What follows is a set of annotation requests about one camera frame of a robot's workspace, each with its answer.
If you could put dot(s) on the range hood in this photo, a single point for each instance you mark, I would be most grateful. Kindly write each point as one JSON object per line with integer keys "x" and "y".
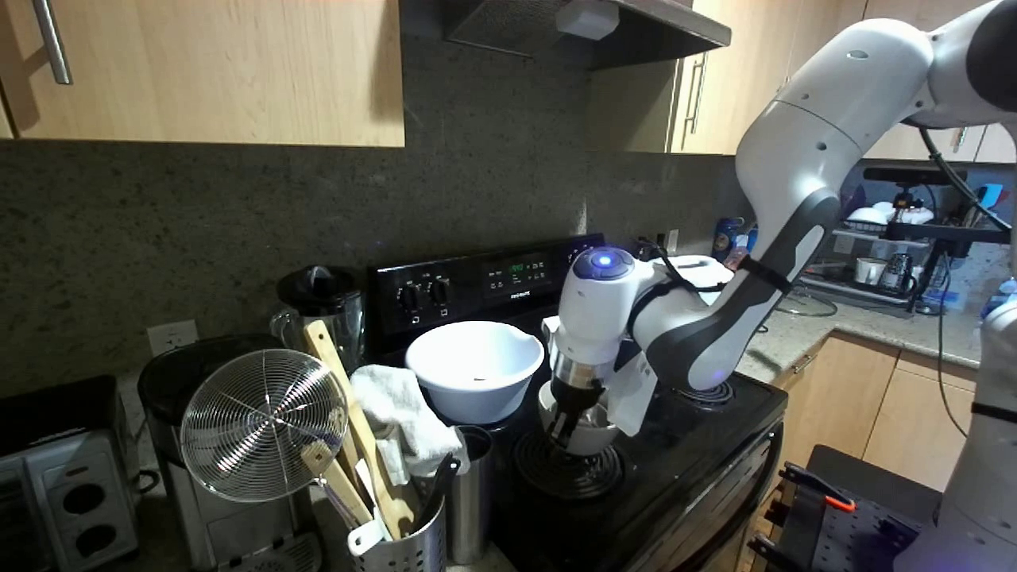
{"x": 597, "y": 34}

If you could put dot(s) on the steel travel mug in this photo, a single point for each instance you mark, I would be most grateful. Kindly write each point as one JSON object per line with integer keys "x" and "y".
{"x": 467, "y": 504}

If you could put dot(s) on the white toaster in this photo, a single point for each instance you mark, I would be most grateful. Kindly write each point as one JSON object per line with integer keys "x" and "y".
{"x": 66, "y": 507}

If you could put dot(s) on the large white mixing bowl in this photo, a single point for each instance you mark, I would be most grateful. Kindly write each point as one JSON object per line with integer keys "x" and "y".
{"x": 475, "y": 373}

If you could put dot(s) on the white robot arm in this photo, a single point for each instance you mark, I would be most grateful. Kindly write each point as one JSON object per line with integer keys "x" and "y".
{"x": 631, "y": 326}

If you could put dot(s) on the black electric stove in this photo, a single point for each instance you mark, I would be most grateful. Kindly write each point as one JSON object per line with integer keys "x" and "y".
{"x": 656, "y": 500}

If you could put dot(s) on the dish drying rack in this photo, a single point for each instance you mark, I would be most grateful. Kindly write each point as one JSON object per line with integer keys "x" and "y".
{"x": 891, "y": 250}

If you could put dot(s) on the wooden upper cabinet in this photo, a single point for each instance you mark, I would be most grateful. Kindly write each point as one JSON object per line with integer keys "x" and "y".
{"x": 205, "y": 71}

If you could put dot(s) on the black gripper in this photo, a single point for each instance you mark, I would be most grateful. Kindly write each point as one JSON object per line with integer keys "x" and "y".
{"x": 573, "y": 401}

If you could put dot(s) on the black blender jar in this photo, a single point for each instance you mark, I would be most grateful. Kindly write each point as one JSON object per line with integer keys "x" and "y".
{"x": 336, "y": 301}

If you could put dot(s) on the white cloth towel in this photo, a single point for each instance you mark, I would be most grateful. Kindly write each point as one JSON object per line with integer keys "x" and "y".
{"x": 411, "y": 436}

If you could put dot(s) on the perforated steel utensil holder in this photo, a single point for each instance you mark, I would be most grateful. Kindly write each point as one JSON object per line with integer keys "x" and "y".
{"x": 422, "y": 550}

